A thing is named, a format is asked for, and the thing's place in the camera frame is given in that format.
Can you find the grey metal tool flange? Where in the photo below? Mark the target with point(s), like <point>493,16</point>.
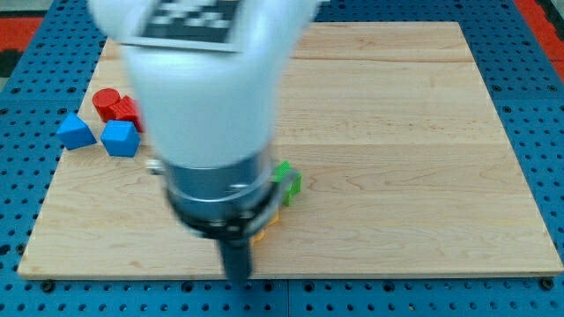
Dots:
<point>222,200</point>

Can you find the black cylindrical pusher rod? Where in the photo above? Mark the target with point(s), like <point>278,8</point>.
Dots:
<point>236,256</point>

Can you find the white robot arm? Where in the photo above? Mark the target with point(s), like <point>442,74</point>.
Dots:
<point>206,74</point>

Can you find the green star block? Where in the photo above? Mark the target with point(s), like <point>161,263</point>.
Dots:
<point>284,174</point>

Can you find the yellow block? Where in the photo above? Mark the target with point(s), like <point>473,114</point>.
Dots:
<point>261,234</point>

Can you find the blue cube block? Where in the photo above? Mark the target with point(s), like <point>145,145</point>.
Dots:
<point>120,139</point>

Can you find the red ridged block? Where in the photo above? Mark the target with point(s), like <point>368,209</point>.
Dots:
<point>126,110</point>

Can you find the red cylinder block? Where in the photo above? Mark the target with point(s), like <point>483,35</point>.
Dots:
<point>103,100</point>

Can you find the blue triangular block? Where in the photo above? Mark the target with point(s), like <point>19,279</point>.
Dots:
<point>74,133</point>

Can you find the black and white marker tag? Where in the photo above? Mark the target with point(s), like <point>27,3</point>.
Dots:
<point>208,25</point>

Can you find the light wooden board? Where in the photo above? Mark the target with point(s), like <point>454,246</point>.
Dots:
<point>406,171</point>

